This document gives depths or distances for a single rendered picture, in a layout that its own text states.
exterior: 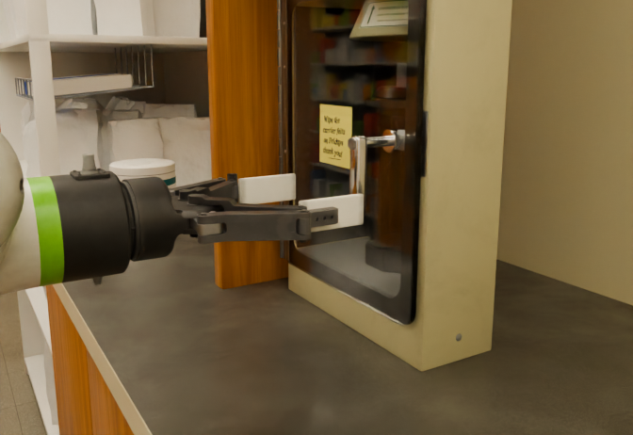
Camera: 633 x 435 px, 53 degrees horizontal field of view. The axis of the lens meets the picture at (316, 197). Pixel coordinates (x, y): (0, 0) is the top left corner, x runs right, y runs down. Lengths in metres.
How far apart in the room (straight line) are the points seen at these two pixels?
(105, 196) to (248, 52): 0.47
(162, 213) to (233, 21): 0.46
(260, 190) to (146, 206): 0.18
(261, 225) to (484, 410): 0.30
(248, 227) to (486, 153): 0.31
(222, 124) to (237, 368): 0.37
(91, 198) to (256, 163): 0.47
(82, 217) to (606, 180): 0.79
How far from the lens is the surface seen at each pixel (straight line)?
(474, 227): 0.74
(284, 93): 0.92
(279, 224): 0.55
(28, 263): 0.54
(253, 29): 0.97
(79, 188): 0.55
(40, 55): 1.68
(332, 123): 0.81
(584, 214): 1.10
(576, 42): 1.10
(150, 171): 1.28
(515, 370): 0.78
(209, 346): 0.82
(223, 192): 0.67
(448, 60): 0.69
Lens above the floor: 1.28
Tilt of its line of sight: 12 degrees down
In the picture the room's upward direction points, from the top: straight up
